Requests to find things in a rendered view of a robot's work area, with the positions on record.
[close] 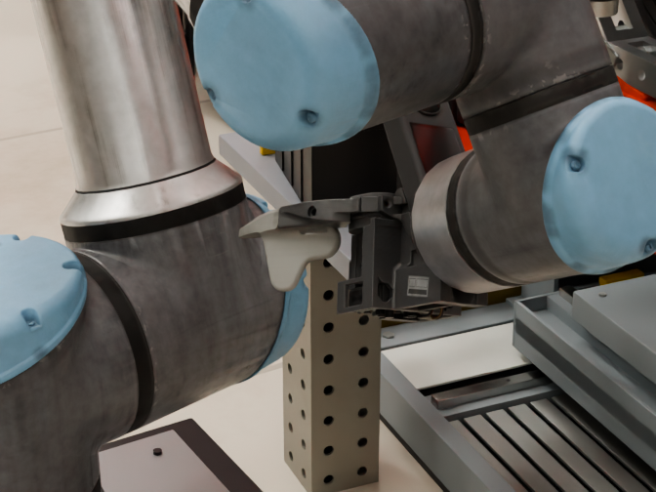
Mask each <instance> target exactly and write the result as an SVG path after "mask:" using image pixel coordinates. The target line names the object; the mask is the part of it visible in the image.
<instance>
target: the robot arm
mask: <svg viewBox="0 0 656 492"><path fill-rule="evenodd" d="M30 3H31V7H32V11H33V15H34V18H35V22H36V26H37V30H38V34H39V37H40V41H41V45H42V49H43V53H44V57H45V61H46V65H47V68H48V72H49V76H50V80H51V84H52V88H53V92H54V96H55V100H56V104H57V108H58V112H59V116H60V119H61V125H62V129H63V133H64V137H65V141H66V145H67V149H68V153H69V157H70V161H71V165H72V169H73V173H74V177H75V180H76V184H75V191H74V193H73V195H72V196H71V198H70V200H69V201H68V203H67V205H66V206H65V208H64V210H63V211H62V213H61V215H60V222H61V229H62V232H63V236H64V241H65V245H66V246H64V245H62V244H60V243H59V242H57V241H54V240H51V239H48V238H44V237H40V236H34V235H31V236H29V237H28V238H26V239H25V240H20V239H19V237H18V236H17V235H15V234H0V492H104V490H103V488H102V484H101V471H100V459H99V450H100V448H101V447H102V446H103V445H104V444H106V443H108V442H110V441H112V440H114V439H117V438H119V437H121V436H123V435H125V434H127V433H129V432H132V431H135V430H137V429H140V428H142V427H144V426H146V425H148V424H150V423H153V422H155V421H157V420H159V419H161V418H163V417H165V416H168V415H170V414H172V413H174V412H176V411H178V410H181V409H183V408H185V407H187V406H188V405H190V404H192V403H195V402H197V401H199V400H201V399H203V398H205V397H208V396H210V395H212V394H214V393H216V392H218V391H220V390H224V389H226V388H228V387H230V386H232V385H235V384H240V383H243V382H245V381H247V380H249V379H251V378H252V377H254V376H255V375H257V374H258V373H259V372H260V371H261V370H262V369H264V368H266V367H267V366H269V365H270V364H272V363H273V362H275V361H277V360H278V359H280V358H281V357H282V356H284V355H285V354H286V353H287V352H288V351H289V350H290V349H291V348H292V346H293V345H294V344H295V343H296V342H297V340H298V338H299V337H300V334H301V332H302V330H303V327H304V324H305V321H306V317H307V312H308V287H307V286H306V284H305V282H304V278H305V277H306V276H307V270H306V266H307V265H308V264H309V263H310V262H312V261H316V260H324V259H329V258H331V257H333V256H334V255H335V254H336V253H337V252H338V250H339V248H340V246H341V240H342V239H341V234H340V232H339V230H338V228H340V227H347V225H348V232H349V233H350V234H353V235H352V236H351V258H350V262H349V269H348V280H344V281H340V282H338V296H337V314H344V313H350V312H357V313H369V314H372V316H376V317H379V319H381V320H391V321H402V322H418V321H420V322H426V321H432V320H437V319H443V318H449V317H456V316H461V312H462V307H470V308H480V307H486V306H487V305H488V292H492V291H498V290H503V289H508V288H513V287H518V286H523V285H528V284H531V283H536V282H542V281H547V280H552V279H558V278H562V277H568V276H573V275H578V274H604V273H607V272H611V271H613V270H616V269H618V268H620V267H622V266H624V265H628V264H632V263H635V262H638V261H641V260H643V259H645V258H647V257H649V256H651V255H652V254H654V253H655V252H656V111H655V110H654V109H653V108H651V107H650V106H648V105H646V104H644V103H642V102H638V101H636V100H634V99H631V98H627V97H624V95H623V93H622V90H621V87H620V84H619V81H618V78H617V75H616V72H615V69H614V66H613V65H610V64H612V61H611V59H610V56H609V54H608V51H607V48H606V45H605V43H604V40H603V37H602V34H601V31H600V29H599V26H598V23H597V20H596V18H595V13H594V10H593V7H592V5H591V2H590V0H30ZM177 4H178V5H179V6H180V7H181V8H182V9H183V10H184V11H185V13H186V14H187V17H188V20H189V21H190V23H191V25H192V27H193V28H194V34H193V49H194V57H195V63H196V67H197V71H198V75H199V78H200V81H201V83H202V86H203V88H204V89H205V90H207V93H208V95H209V98H210V100H211V102H212V103H213V107H214V109H215V110H216V111H217V112H218V113H219V114H220V116H221V117H222V118H223V120H224V122H225V123H226V124H227V125H228V126H229V127H230V128H231V129H232V130H233V131H235V132H236V133H237V134H238V135H240V136H241V137H242V138H244V139H245V140H247V141H249V142H250V143H252V144H255V145H258V146H260V147H263V148H267V149H271V150H277V151H293V150H299V149H303V148H307V147H310V146H323V145H329V144H336V143H339V142H342V141H345V140H347V139H349V138H351V137H352V136H354V135H355V134H357V133H358V132H359V131H362V130H365V129H368V128H370V127H373V126H376V125H379V124H382V123H383V124H384V127H385V130H386V133H387V137H388V140H389V145H390V148H391V152H392V155H393V158H394V161H395V165H396V168H397V171H398V174H399V177H400V180H401V183H402V186H403V188H401V187H400V188H399V189H398V190H397V191H396V192H395V193H389V192H370V193H365V194H359V195H355V196H352V197H351V198H349V199H324V200H314V201H307V202H302V203H297V204H292V205H287V206H282V207H280V208H279V209H274V210H269V208H268V207H267V202H266V201H264V200H263V199H262V198H260V197H258V196H255V195H252V194H248V193H245V189H244V185H243V181H242V177H241V175H240V174H239V173H237V172H235V171H234V170H232V169H231V168H229V167H228V166H227V165H226V164H224V163H222V162H221V161H219V160H218V159H216V158H215V157H214V156H213V154H212V152H211V148H210V145H209V141H208V136H207V132H206V128H205V123H204V119H203V115H202V110H201V106H200V102H199V98H198V94H197V90H196V85H195V81H194V77H193V72H192V68H191V64H190V59H189V55H188V50H187V46H186V42H185V35H184V31H183V26H182V22H181V18H180V13H179V9H178V5H177ZM617 81H618V82H617ZM455 99H456V102H457V105H458V107H459V109H460V112H461V115H462V118H463V119H465V120H464V123H465V126H466V129H467V131H468V134H469V138H470V141H471V145H472V149H471V150H468V151H465V149H464V146H463V143H462V140H461V137H460V134H459V132H458V129H457V126H456V123H455V120H454V117H453V114H452V112H451V109H450V106H449V103H448V102H449V101H452V100H455ZM306 233H310V234H306ZM349 290H351V291H349Z"/></svg>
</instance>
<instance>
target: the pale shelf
mask: <svg viewBox="0 0 656 492"><path fill-rule="evenodd" d="M219 147H220V156H222V157H223V158H224V159H225V160H226V161H227V162H228V163H229V164H230V165H231V166H232V167H233V168H234V169H235V170H236V171H237V172H238V173H239V174H240V175H241V176H242V177H243V178H244V179H245V180H246V181H247V182H248V183H249V184H250V185H251V186H252V187H253V188H254V189H255V190H256V191H257V192H258V193H259V194H260V195H261V196H262V197H263V198H264V199H265V200H266V201H267V202H268V203H269V204H270V205H271V206H272V207H273V208H274V209H279V208H280V207H282V206H287V205H292V204H297V203H302V202H301V200H300V199H299V197H298V195H297V194H296V192H295V191H294V189H293V188H292V187H291V185H290V183H289V182H288V180H287V179H286V177H285V175H284V174H283V172H282V170H281V169H280V167H279V166H278V164H277V162H276V161H275V153H273V154H267V155H261V154H260V147H259V146H258V145H255V144H253V143H250V142H249V141H247V140H245V139H244V138H242V137H241V136H240V135H238V134H237V133H236V132H234V133H227V134H221V135H219ZM338 230H339V232H340V234H341V239H342V240H341V246H340V248H339V250H338V252H337V253H336V254H335V255H334V256H333V257H331V258H329V259H326V260H327V261H328V262H329V263H330V264H331V265H332V266H333V267H334V268H335V269H336V270H337V271H338V272H339V273H340V274H341V275H342V276H343V277H344V278H345V279H346V280H349V262H350V258H351V236H352V235H353V234H350V233H349V225H347V227H340V228H338Z"/></svg>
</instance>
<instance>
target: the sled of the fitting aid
mask: <svg viewBox="0 0 656 492"><path fill-rule="evenodd" d="M651 274H656V270H654V271H650V272H646V273H643V272H642V271H641V270H639V269H637V268H636V269H631V270H626V271H621V272H617V273H612V274H607V275H603V276H600V277H599V282H598V283H595V284H590V285H585V286H580V287H576V288H574V287H572V286H571V285H569V286H564V287H560V288H559V291H557V292H552V293H548V294H544V295H539V296H534V297H529V298H525V299H520V300H515V301H514V313H513V328H512V346H513V347H515V348H516V349H517V350H518V351H519V352H520V353H522V354H523V355H524V356H525V357H526V358H527V359H528V360H530V361H531V362H532V363H533V364H534V365H535V366H536V367H538V368H539V369H540V370H541V371H542V372H543V373H544V374H546V375H547V376H548V377H549V378H550V379H551V380H552V381H554V382H555V383H556V384H557V385H558V386H559V387H560V388H562V389H563V390H564V391H565V392H566V393H567V394H569V395H570V396H571V397H572V398H573V399H574V400H575V401H577V402H578V403H579V404H580V405H581V406H582V407H583V408H585V409H586V410H587V411H588V412H589V413H590V414H591V415H593V416H594V417H595V418H596V419H597V420H598V421H599V422H601V423H602V424H603V425H604V426H605V427H606V428H607V429H609V430H610V431H611V432H612V433H613V434H614V435H616V436H617V437H618V438H619V439H620V440H621V441H622V442H624V443H625V444H626V445H627V446H628V447H629V448H630V449H632V450H633V451H634V452H635V453H636V454H637V455H638V456H639V457H640V458H641V459H642V460H643V461H644V462H645V463H647V464H648V465H649V466H650V467H651V468H652V469H653V470H655V471H656V385H654V384H653V383H652V382H651V381H649V380H648V379H647V378H646V377H644V376H643V375H642V374H641V373H639V372H638V371H637V370H636V369H635V368H634V367H633V366H631V365H630V364H629V363H628V362H626V361H625V360H624V359H623V358H621V357H620V356H619V355H618V354H616V353H615V352H614V351H612V350H611V349H610V348H608V347H607V346H606V345H605V344H603V343H602V342H601V341H600V340H598V339H597V338H596V337H595V336H593V335H592V334H591V333H589V332H588V331H587V330H586V329H584V328H583V327H582V326H581V325H579V324H578V323H577V322H576V321H574V320H573V319H572V317H571V314H572V302H573V293H574V291H578V290H582V289H587V288H592V287H596V286H600V285H605V284H610V283H614V282H619V281H624V280H629V279H633V278H638V277H643V276H646V275H651Z"/></svg>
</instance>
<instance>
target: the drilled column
mask: <svg viewBox="0 0 656 492"><path fill-rule="evenodd" d="M306 270H307V276H306V277H305V278H304V282H305V284H306V286H307V287H308V307H307V317H306V321H305V324H304V327H303V330H302V332H301V334H300V337H299V338H298V340H297V342H296V343H295V344H294V345H293V346H292V348H291V349H290V350H289V351H288V352H287V353H286V354H285V355H284V356H282V370H283V433H284V462H285V463H286V464H287V466H288V467H289V468H290V470H291V471H292V473H293V474H294V475H295V477H296V478H297V479H298V480H299V481H300V482H301V484H302V485H303V487H304V488H305V489H306V491H307V492H339V491H343V490H347V489H351V488H354V487H358V486H362V485H366V484H370V483H374V482H378V481H379V436H380V382H381V328H382V320H381V319H379V317H376V316H372V314H369V313H357V312H350V313H344V314H337V296H338V282H340V281H344V280H346V279H345V278H344V277H343V276H342V275H341V274H340V273H339V272H338V271H337V270H336V269H335V268H334V267H333V266H332V265H331V264H330V263H329V262H328V261H327V260H326V259H324V260H316V261H312V262H310V263H309V264H308V265H307V266H306ZM361 467H363V468H364V469H365V472H364V473H363V474H359V468H361ZM305 472H306V474H305Z"/></svg>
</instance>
